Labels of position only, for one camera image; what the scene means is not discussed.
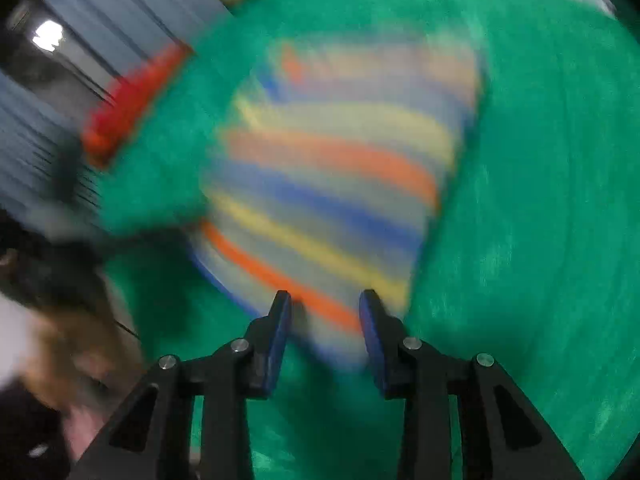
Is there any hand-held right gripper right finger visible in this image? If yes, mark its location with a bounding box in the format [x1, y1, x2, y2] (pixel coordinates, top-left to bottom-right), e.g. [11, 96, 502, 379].
[359, 289, 586, 480]

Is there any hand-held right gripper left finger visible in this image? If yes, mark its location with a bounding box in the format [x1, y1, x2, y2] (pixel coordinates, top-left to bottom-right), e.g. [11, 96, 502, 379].
[67, 290, 293, 480]

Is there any striped knitted sweater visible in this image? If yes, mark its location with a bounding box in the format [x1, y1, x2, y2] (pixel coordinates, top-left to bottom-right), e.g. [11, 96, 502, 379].
[187, 35, 490, 376]

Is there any red garment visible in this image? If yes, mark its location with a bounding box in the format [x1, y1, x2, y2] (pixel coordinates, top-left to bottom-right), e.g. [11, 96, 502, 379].
[81, 80, 151, 163]

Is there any green patterned blanket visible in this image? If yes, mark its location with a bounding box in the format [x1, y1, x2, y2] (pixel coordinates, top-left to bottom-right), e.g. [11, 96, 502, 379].
[97, 0, 640, 480]

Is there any orange garment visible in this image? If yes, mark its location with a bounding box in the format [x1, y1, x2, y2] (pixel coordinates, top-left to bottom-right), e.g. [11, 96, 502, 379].
[80, 42, 195, 168]

